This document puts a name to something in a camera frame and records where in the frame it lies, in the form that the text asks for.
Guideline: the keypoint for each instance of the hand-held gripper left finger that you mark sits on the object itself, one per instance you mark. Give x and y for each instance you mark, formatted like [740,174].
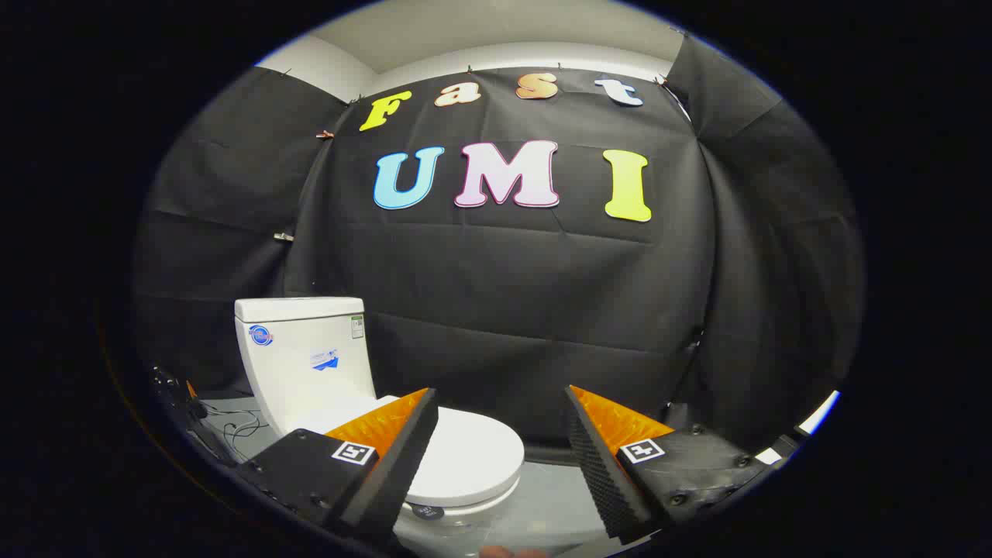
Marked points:
[403,473]

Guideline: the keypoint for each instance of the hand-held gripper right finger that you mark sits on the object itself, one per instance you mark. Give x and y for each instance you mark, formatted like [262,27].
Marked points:
[601,473]

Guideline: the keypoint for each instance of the white toilet lid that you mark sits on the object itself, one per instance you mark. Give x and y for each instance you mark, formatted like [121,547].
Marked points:
[473,457]

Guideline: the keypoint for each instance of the white toilet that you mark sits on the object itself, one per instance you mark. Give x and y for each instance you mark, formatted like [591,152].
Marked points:
[302,372]

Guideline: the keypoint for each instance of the black backdrop cloth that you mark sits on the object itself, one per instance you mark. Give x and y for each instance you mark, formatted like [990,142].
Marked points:
[504,294]

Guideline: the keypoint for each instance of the dark equipment with orange parts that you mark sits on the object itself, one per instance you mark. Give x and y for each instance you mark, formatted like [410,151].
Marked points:
[186,403]

